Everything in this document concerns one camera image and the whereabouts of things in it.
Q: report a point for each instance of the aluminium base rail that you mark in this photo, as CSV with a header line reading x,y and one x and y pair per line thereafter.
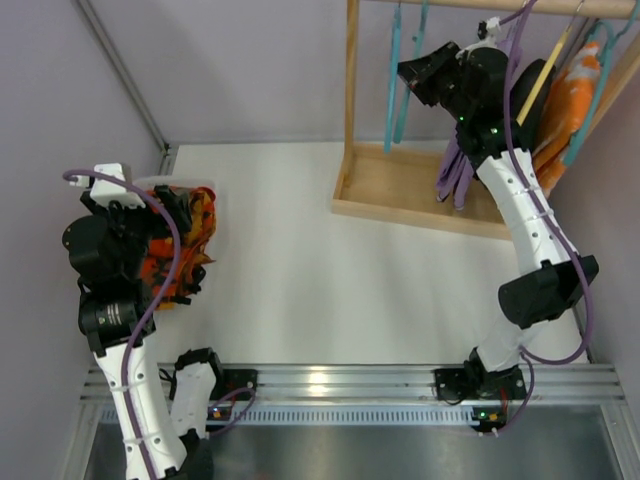
x,y
365,395

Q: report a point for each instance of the wooden hanger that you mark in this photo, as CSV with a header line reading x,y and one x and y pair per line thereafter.
x,y
546,69

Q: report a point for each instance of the empty teal hanger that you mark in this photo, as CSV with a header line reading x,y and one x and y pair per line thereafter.
x,y
393,63

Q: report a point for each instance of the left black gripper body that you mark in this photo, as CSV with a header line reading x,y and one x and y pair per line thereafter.
x,y
170,205

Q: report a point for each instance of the orange camouflage trousers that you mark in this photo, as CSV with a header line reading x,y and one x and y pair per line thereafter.
x,y
193,257

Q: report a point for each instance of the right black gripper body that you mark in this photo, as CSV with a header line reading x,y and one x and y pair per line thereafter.
x,y
437,73

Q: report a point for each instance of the purple garment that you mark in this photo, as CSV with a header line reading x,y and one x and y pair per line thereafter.
x,y
455,175

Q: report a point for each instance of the far right teal hanger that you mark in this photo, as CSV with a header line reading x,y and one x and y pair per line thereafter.
x,y
609,77

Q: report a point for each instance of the purple hanger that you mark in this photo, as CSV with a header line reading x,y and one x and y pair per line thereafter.
x,y
510,44

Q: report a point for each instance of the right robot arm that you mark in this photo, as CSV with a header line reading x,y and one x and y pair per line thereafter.
x,y
494,121

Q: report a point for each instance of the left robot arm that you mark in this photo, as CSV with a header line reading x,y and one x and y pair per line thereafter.
x,y
116,316

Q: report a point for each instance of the teal hanger with trousers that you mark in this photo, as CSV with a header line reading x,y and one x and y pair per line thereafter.
x,y
418,39

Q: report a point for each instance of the orange white garment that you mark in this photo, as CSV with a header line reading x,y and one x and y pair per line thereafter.
x,y
562,115

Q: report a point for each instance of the white plastic basket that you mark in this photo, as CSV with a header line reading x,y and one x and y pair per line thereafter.
x,y
176,182

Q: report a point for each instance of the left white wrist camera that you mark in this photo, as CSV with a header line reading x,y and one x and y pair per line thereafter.
x,y
104,192

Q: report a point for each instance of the wooden clothes rack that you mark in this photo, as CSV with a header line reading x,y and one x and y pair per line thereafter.
x,y
393,187

